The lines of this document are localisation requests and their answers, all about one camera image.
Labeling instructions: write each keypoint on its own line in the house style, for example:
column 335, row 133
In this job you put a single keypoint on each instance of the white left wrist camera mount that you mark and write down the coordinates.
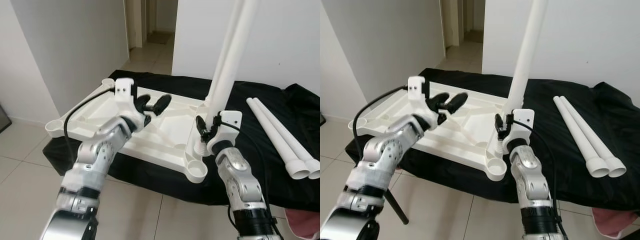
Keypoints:
column 125, row 92
column 417, row 90

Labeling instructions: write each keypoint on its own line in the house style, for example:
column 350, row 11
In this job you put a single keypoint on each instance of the dark grey appliance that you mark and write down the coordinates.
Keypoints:
column 4, row 119

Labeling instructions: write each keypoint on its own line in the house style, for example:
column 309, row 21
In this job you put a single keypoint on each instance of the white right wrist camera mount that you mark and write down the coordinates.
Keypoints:
column 230, row 125
column 522, row 122

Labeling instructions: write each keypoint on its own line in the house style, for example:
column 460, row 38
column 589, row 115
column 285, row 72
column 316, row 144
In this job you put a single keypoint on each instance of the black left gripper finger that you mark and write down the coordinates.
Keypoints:
column 440, row 100
column 143, row 101
column 162, row 104
column 458, row 102

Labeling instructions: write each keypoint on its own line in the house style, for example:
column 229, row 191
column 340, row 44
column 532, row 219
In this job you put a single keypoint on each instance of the white plastic table top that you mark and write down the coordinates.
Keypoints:
column 465, row 140
column 165, row 140

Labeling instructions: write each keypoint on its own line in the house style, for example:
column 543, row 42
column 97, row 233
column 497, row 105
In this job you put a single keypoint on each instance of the brown floor mat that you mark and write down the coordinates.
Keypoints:
column 475, row 36
column 160, row 38

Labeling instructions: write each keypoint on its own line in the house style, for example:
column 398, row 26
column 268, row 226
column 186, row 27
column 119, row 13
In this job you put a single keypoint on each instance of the white plastic table leg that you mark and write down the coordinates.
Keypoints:
column 577, row 135
column 591, row 135
column 236, row 50
column 522, row 50
column 287, row 136
column 230, row 20
column 274, row 136

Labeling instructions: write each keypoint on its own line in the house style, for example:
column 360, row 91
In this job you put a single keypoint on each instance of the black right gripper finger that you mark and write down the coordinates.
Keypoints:
column 201, row 128
column 498, row 125
column 218, row 119
column 511, row 117

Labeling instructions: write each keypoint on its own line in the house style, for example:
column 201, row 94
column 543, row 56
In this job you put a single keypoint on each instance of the black stand leg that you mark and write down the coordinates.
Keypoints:
column 395, row 205
column 627, row 234

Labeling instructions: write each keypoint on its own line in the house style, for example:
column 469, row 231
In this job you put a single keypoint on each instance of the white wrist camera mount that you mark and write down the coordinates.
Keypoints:
column 417, row 90
column 125, row 92
column 522, row 122
column 230, row 125

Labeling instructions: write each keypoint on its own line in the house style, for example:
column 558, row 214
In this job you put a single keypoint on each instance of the white door frame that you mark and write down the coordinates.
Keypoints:
column 452, row 21
column 135, row 22

